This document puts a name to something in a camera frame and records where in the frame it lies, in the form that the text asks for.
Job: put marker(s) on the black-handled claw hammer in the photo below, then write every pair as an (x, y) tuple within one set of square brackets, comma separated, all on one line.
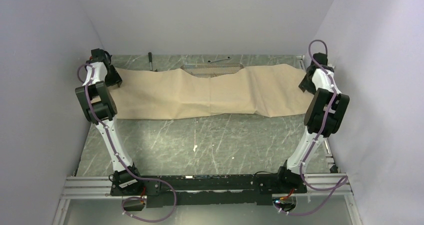
[(150, 60)]

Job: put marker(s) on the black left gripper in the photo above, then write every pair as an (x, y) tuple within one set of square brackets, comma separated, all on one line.
[(116, 79)]

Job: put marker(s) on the silver ratchet wrench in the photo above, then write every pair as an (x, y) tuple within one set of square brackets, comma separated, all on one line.
[(218, 60)]

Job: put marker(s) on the beige wrapping cloth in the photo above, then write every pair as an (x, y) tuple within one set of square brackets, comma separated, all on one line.
[(270, 91)]

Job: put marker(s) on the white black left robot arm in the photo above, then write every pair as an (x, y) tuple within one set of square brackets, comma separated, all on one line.
[(100, 109)]

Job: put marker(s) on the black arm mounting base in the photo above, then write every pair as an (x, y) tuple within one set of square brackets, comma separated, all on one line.
[(259, 188)]

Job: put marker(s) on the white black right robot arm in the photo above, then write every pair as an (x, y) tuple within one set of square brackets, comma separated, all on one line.
[(322, 118)]

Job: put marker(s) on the aluminium rail frame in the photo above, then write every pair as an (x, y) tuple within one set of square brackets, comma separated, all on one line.
[(98, 187)]

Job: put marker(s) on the metal mesh instrument tray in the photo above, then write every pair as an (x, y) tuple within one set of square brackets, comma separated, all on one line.
[(210, 70)]

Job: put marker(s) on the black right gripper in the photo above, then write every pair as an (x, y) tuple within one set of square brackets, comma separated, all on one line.
[(304, 86)]

